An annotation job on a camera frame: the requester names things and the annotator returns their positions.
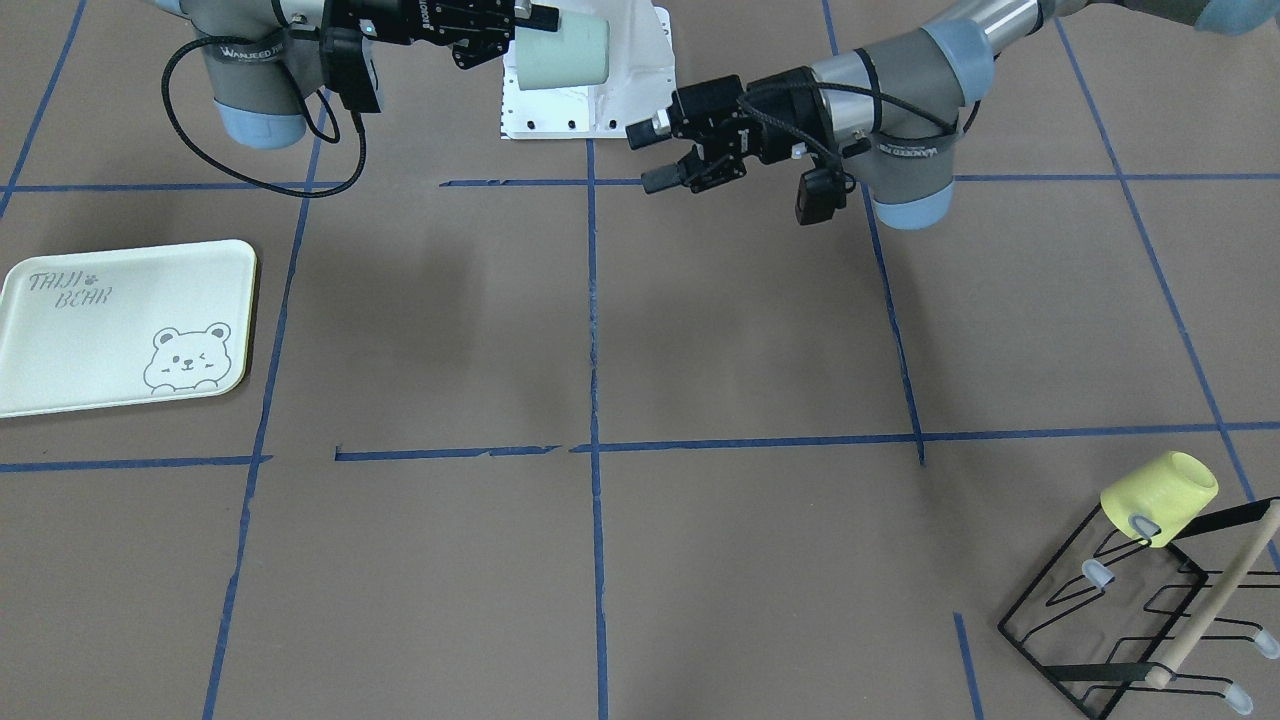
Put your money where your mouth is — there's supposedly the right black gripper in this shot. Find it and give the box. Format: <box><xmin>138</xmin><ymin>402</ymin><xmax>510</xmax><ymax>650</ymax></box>
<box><xmin>323</xmin><ymin>1</ymin><xmax>561</xmax><ymax>73</ymax></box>

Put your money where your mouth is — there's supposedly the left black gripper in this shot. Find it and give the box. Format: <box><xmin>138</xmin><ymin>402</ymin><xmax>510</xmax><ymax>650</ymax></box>
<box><xmin>626</xmin><ymin>68</ymin><xmax>831</xmax><ymax>193</ymax></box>

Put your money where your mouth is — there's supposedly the pale green plastic cup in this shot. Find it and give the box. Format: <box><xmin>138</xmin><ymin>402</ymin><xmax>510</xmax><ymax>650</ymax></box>
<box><xmin>513</xmin><ymin>12</ymin><xmax>611</xmax><ymax>91</ymax></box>

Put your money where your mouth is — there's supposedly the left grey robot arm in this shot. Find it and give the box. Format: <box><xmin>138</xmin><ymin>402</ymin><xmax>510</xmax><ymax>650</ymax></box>
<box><xmin>626</xmin><ymin>1</ymin><xmax>1085</xmax><ymax>231</ymax></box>

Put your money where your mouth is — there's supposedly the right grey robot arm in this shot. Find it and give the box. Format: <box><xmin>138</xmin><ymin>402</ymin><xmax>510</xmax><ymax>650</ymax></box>
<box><xmin>154</xmin><ymin>1</ymin><xmax>567</xmax><ymax>149</ymax></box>

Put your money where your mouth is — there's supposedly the cream bear print tray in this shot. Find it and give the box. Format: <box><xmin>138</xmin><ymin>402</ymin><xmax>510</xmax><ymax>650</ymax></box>
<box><xmin>1</xmin><ymin>240</ymin><xmax>259</xmax><ymax>418</ymax></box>

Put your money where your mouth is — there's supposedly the yellow plastic cup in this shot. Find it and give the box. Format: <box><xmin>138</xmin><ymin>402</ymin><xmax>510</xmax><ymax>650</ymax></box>
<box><xmin>1100</xmin><ymin>451</ymin><xmax>1219</xmax><ymax>548</ymax></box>

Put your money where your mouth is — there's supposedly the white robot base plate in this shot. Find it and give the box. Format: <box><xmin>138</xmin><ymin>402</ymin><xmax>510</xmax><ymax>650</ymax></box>
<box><xmin>500</xmin><ymin>1</ymin><xmax>676</xmax><ymax>140</ymax></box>

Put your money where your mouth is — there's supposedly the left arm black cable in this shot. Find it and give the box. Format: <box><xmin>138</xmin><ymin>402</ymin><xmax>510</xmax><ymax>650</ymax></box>
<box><xmin>740</xmin><ymin>76</ymin><xmax>961</xmax><ymax>161</ymax></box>

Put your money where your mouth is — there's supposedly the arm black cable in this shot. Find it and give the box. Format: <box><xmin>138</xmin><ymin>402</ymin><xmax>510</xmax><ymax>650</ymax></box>
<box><xmin>160</xmin><ymin>36</ymin><xmax>369</xmax><ymax>199</ymax></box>
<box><xmin>740</xmin><ymin>76</ymin><xmax>961</xmax><ymax>161</ymax></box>

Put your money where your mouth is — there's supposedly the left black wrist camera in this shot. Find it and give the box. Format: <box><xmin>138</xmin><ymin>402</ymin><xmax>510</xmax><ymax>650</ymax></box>
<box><xmin>795</xmin><ymin>167</ymin><xmax>856</xmax><ymax>225</ymax></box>

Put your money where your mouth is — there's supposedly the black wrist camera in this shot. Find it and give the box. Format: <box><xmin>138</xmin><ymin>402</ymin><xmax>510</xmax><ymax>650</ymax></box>
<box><xmin>795</xmin><ymin>167</ymin><xmax>856</xmax><ymax>225</ymax></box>
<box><xmin>319</xmin><ymin>26</ymin><xmax>383</xmax><ymax>114</ymax></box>

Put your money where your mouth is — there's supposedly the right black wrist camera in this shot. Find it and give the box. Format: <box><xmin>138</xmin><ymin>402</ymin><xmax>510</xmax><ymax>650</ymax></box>
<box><xmin>319</xmin><ymin>26</ymin><xmax>383</xmax><ymax>114</ymax></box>

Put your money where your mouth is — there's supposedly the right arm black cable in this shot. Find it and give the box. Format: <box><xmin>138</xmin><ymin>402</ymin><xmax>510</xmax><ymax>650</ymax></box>
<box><xmin>160</xmin><ymin>36</ymin><xmax>369</xmax><ymax>199</ymax></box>

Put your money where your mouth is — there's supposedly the black wire cup rack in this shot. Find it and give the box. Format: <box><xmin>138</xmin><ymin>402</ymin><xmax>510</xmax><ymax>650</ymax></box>
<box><xmin>997</xmin><ymin>501</ymin><xmax>1277</xmax><ymax>719</ymax></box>

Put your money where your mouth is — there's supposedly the wooden rack handle dowel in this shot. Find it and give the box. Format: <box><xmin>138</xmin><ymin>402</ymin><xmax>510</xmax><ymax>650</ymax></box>
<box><xmin>1146</xmin><ymin>497</ymin><xmax>1279</xmax><ymax>691</ymax></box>

